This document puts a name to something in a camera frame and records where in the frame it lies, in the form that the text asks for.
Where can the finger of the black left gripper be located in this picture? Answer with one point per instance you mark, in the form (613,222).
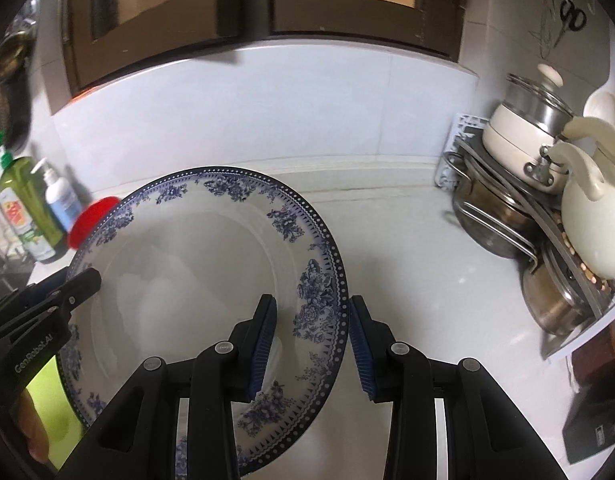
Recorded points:
(75,291)

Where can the dark brown window frame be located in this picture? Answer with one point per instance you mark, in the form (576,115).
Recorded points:
(105,39)

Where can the brass hanging strainer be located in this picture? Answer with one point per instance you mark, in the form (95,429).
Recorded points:
(13,53)

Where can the metal pot rack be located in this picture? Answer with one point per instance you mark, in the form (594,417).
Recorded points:
(465,137)

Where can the cream ceramic kettle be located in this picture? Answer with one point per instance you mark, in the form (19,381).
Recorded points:
(588,199)

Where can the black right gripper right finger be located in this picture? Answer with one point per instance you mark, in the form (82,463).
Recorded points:
(486,435)

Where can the red black bowl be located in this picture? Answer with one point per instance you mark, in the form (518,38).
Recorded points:
(88,219)

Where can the dark hanging frying pan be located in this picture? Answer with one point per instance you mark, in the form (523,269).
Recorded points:
(15,111)

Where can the white plastic ladle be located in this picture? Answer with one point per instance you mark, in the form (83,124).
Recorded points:
(601,102)

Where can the person's left hand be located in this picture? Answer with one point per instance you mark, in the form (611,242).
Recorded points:
(29,422)

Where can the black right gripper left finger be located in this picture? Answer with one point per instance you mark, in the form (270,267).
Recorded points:
(134,437)

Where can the black scissors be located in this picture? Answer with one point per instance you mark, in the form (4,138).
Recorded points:
(573,19)

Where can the dark glass jar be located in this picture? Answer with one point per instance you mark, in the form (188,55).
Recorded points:
(594,362)

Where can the blue floral white plate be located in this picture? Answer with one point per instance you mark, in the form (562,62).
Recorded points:
(185,258)

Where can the green dish soap bottle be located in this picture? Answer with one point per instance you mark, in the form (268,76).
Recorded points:
(23,204)

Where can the cream pot with lid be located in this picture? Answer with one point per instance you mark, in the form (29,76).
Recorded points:
(525,125)

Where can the white blue pump bottle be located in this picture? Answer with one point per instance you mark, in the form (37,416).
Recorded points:
(59,195)

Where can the black box on counter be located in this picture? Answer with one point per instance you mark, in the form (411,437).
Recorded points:
(590,425)

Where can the steel pot shelf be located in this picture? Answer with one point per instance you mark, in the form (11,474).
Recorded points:
(552,296)
(488,213)

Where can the green plate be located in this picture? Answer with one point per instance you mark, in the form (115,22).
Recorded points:
(64,429)

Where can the steel pot upper shelf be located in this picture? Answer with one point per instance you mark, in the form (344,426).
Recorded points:
(488,213)

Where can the steel pot lower shelf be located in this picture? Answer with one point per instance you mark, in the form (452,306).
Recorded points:
(552,296)

